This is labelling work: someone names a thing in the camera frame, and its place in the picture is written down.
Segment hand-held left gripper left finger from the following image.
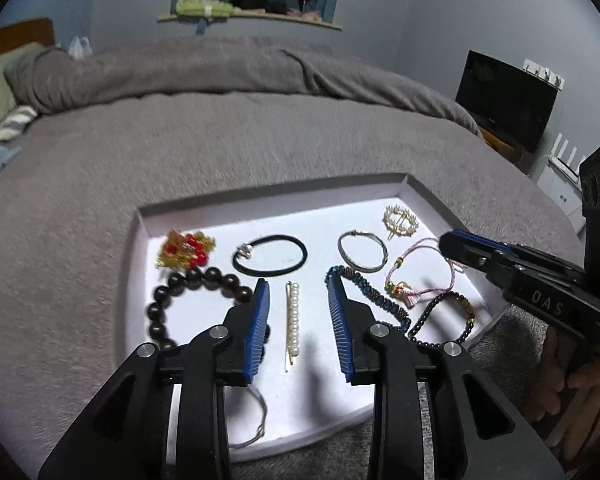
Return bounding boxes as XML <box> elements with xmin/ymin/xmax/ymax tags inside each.
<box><xmin>37</xmin><ymin>279</ymin><xmax>272</xmax><ymax>480</ymax></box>

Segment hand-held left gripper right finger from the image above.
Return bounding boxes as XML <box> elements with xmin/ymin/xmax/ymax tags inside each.
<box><xmin>326</xmin><ymin>275</ymin><xmax>566</xmax><ymax>480</ymax></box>

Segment blue bead bracelet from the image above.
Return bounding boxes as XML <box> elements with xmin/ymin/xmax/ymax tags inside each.
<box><xmin>324</xmin><ymin>265</ymin><xmax>412</xmax><ymax>335</ymax></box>

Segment window sill shelf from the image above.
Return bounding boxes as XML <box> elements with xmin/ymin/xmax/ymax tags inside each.
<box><xmin>157</xmin><ymin>9</ymin><xmax>344</xmax><ymax>32</ymax></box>

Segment grey shallow box tray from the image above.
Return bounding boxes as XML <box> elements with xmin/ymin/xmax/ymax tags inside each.
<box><xmin>115</xmin><ymin>173</ymin><xmax>512</xmax><ymax>464</ymax></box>

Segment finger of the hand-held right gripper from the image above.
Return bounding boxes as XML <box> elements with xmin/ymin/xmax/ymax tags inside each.
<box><xmin>439</xmin><ymin>229</ymin><xmax>587</xmax><ymax>287</ymax></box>

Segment white cabinet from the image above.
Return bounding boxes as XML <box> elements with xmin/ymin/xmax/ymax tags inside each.
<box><xmin>536</xmin><ymin>165</ymin><xmax>587</xmax><ymax>234</ymax></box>

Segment thin silver chain bracelet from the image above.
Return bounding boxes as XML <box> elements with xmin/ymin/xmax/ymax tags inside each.
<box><xmin>229</xmin><ymin>386</ymin><xmax>271</xmax><ymax>449</ymax></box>

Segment black hair tie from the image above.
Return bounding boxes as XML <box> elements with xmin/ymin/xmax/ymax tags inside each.
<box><xmin>231</xmin><ymin>233</ymin><xmax>309</xmax><ymax>279</ymax></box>

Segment white plastic bag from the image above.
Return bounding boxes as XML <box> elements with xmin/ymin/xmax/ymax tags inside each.
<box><xmin>67</xmin><ymin>35</ymin><xmax>94</xmax><ymax>59</ymax></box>

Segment white router with antennas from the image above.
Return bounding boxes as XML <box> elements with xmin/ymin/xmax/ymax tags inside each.
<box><xmin>549</xmin><ymin>132</ymin><xmax>589</xmax><ymax>177</ymax></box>

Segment pink cord bracelet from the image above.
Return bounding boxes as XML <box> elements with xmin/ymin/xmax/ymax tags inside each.
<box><xmin>384</xmin><ymin>237</ymin><xmax>464</xmax><ymax>307</ymax></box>

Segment grey bedspread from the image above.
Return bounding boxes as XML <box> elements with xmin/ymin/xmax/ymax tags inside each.
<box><xmin>0</xmin><ymin>87</ymin><xmax>588</xmax><ymax>480</ymax></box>

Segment silver bangle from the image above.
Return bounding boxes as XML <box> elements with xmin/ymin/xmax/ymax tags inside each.
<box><xmin>337</xmin><ymin>229</ymin><xmax>385</xmax><ymax>274</ymax></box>

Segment striped pillow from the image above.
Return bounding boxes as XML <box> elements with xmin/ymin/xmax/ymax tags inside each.
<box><xmin>0</xmin><ymin>104</ymin><xmax>39</xmax><ymax>144</ymax></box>

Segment grey folded duvet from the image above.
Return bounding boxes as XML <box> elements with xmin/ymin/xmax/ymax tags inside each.
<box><xmin>3</xmin><ymin>35</ymin><xmax>482</xmax><ymax>134</ymax></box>

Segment pearl hair clip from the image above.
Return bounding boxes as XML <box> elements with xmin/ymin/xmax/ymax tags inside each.
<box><xmin>283</xmin><ymin>281</ymin><xmax>302</xmax><ymax>374</ymax></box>

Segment dark wooden bead bracelet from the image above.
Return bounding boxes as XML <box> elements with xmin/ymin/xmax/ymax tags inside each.
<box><xmin>147</xmin><ymin>266</ymin><xmax>272</xmax><ymax>357</ymax></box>

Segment white wall sockets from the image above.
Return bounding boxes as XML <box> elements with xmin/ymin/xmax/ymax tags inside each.
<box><xmin>522</xmin><ymin>58</ymin><xmax>567</xmax><ymax>89</ymax></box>

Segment wooden headboard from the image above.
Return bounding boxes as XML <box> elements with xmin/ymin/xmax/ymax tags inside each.
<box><xmin>0</xmin><ymin>17</ymin><xmax>56</xmax><ymax>64</ymax></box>

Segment purple bead bracelet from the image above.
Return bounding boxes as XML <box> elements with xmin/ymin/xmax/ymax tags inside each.
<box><xmin>406</xmin><ymin>290</ymin><xmax>477</xmax><ymax>349</ymax></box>

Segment wooden monitor stand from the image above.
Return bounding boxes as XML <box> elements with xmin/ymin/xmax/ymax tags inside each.
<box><xmin>479</xmin><ymin>127</ymin><xmax>527</xmax><ymax>164</ymax></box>

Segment green cloth bundle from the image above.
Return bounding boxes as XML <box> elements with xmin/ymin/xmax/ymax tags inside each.
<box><xmin>174</xmin><ymin>0</ymin><xmax>234</xmax><ymax>19</ymax></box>

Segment black cloth heap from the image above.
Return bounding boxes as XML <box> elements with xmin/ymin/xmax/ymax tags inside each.
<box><xmin>228</xmin><ymin>0</ymin><xmax>292</xmax><ymax>16</ymax></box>

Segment gold crown brooch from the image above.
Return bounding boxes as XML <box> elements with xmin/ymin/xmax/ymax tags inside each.
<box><xmin>382</xmin><ymin>204</ymin><xmax>421</xmax><ymax>242</ymax></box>

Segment black flat screen monitor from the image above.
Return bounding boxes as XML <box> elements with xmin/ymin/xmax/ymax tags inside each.
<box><xmin>454</xmin><ymin>49</ymin><xmax>557</xmax><ymax>154</ymax></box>

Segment red and gold brooch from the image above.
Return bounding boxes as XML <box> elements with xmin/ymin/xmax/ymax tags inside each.
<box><xmin>154</xmin><ymin>229</ymin><xmax>218</xmax><ymax>272</ymax></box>

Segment person's right hand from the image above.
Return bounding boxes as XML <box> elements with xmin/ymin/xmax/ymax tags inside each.
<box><xmin>524</xmin><ymin>331</ymin><xmax>600</xmax><ymax>462</ymax></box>

